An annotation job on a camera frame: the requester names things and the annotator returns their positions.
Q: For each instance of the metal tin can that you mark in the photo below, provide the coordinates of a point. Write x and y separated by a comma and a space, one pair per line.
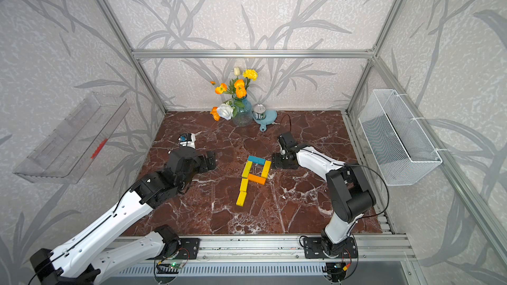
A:
259, 112

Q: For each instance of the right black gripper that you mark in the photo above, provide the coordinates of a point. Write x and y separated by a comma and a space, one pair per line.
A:
275, 163

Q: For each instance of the clear plastic wall tray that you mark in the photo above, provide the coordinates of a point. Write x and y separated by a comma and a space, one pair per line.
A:
66, 154

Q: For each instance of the white wire wall basket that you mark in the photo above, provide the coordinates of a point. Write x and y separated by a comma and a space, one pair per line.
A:
402, 150

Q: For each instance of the aluminium front rail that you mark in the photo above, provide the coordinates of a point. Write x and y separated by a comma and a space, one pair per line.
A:
287, 248

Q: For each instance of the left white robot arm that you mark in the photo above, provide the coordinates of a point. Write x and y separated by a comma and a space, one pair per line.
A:
84, 259

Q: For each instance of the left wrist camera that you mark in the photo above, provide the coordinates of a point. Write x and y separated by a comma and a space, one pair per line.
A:
187, 140

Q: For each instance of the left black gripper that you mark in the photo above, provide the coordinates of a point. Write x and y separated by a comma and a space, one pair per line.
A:
204, 167

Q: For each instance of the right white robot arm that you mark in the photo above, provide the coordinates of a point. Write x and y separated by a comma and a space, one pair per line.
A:
350, 192

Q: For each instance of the orange block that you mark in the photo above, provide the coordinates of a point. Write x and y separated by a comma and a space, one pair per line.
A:
256, 179

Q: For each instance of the light blue dish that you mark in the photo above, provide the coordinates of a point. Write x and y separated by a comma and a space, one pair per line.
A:
264, 119

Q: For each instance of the flower bouquet in vase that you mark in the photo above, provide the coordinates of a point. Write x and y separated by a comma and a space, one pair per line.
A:
237, 108

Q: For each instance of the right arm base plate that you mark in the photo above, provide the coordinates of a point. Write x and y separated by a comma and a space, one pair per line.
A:
317, 247

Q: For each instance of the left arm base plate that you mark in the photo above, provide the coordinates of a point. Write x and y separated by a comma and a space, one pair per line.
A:
188, 248

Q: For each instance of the teal long block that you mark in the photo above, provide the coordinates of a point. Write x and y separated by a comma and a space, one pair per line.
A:
256, 160

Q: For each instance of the yellow block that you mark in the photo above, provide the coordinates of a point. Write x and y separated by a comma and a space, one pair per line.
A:
266, 169
244, 185
247, 169
241, 198

